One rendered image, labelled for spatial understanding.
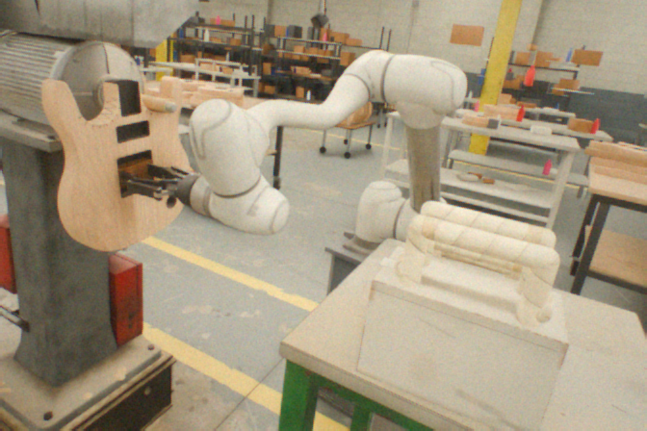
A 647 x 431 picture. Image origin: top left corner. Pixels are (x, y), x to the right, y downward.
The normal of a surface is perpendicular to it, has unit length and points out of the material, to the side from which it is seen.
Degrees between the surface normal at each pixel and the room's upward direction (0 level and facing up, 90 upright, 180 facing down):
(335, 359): 0
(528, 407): 90
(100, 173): 89
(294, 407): 89
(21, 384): 24
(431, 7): 90
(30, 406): 8
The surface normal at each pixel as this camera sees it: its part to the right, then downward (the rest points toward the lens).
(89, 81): 0.83, 0.20
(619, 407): 0.12, -0.95
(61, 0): -0.46, 0.22
